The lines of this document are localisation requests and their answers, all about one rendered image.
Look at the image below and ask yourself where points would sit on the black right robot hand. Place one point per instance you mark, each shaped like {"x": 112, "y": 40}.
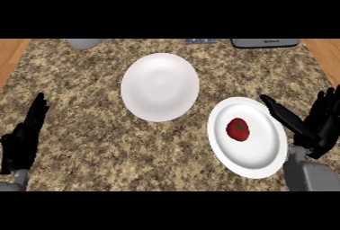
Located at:
{"x": 319, "y": 125}

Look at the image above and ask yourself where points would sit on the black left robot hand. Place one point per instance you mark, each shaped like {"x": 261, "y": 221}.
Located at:
{"x": 23, "y": 140}

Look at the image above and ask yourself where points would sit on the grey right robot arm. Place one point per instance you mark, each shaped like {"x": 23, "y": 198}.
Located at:
{"x": 310, "y": 173}

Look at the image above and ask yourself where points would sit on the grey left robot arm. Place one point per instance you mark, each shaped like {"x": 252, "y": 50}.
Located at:
{"x": 16, "y": 181}

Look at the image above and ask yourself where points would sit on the white round plate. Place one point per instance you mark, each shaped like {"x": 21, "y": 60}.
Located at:
{"x": 261, "y": 149}
{"x": 159, "y": 87}

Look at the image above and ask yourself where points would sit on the red tomato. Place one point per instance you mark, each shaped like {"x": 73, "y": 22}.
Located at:
{"x": 239, "y": 129}

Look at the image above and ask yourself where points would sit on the grey flat appliance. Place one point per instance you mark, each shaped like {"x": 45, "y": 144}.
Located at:
{"x": 265, "y": 42}

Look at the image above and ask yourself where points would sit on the pale grey rounded object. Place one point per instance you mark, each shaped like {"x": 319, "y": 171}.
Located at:
{"x": 85, "y": 42}

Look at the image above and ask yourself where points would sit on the small blue patterned object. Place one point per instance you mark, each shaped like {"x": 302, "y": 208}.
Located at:
{"x": 202, "y": 40}

